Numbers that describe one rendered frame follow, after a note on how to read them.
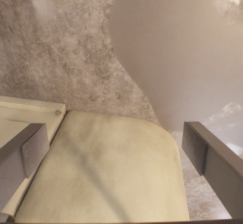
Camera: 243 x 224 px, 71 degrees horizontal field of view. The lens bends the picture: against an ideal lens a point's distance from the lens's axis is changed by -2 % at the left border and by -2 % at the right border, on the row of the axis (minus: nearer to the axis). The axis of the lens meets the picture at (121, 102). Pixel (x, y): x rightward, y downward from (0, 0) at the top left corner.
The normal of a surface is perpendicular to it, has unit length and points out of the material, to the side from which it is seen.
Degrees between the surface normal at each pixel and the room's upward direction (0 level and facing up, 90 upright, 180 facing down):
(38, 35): 0
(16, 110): 90
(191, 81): 0
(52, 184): 90
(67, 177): 90
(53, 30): 0
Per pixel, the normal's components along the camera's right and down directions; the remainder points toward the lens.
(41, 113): 0.07, -0.77
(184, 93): -0.11, 0.63
